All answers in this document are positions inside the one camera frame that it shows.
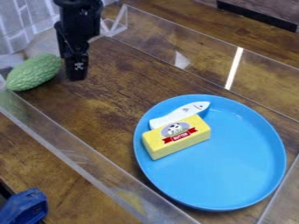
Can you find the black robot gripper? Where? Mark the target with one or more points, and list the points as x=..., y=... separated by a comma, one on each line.
x=76, y=28

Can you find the green textured toy vegetable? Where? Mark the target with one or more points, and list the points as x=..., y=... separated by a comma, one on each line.
x=33, y=72

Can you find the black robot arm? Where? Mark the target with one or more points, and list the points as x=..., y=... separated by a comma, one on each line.
x=76, y=28

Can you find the blue round plastic tray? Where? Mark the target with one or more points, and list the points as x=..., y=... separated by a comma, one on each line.
x=228, y=172

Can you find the white grid patterned cloth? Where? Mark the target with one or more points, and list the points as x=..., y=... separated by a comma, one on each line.
x=23, y=19

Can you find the white toy fish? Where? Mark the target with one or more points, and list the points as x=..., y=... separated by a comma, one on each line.
x=195, y=108

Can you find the yellow toy butter block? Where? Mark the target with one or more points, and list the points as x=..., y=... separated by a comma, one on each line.
x=176, y=136

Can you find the clear acrylic barrier wall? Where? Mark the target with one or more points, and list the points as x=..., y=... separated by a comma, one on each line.
x=67, y=132

